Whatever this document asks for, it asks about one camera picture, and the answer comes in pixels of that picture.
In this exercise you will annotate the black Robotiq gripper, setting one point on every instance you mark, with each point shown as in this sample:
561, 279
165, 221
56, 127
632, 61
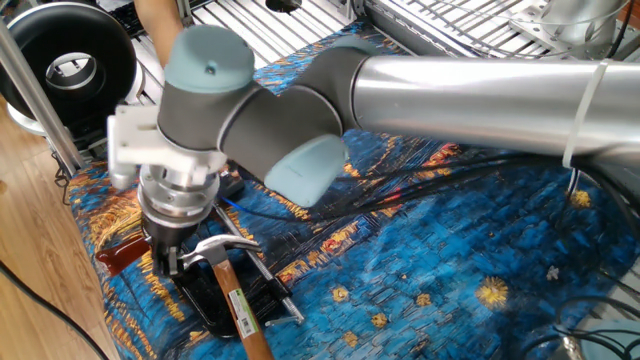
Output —
170, 235

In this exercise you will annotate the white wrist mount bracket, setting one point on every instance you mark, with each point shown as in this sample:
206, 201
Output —
140, 135

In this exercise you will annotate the aluminium frame post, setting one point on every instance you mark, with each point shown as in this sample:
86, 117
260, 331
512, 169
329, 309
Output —
42, 105

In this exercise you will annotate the starry night painted tablecloth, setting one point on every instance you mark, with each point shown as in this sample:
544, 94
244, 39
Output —
450, 275

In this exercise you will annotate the chrome lever with red knob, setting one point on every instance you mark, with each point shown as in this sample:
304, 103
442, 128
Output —
122, 255

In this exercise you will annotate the black round cap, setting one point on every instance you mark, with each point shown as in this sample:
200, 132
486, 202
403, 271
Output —
282, 5

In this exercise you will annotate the silver grey UR5 robot arm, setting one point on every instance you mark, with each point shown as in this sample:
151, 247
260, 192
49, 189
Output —
450, 100

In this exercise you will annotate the aluminium angle bracket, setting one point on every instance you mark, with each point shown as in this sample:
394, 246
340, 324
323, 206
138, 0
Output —
187, 12

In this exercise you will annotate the black round duct fan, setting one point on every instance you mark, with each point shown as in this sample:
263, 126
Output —
30, 50

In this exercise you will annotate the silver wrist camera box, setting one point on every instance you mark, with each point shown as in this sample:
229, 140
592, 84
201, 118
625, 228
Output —
121, 179

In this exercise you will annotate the person's bare forearm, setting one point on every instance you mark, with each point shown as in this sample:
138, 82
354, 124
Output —
155, 30

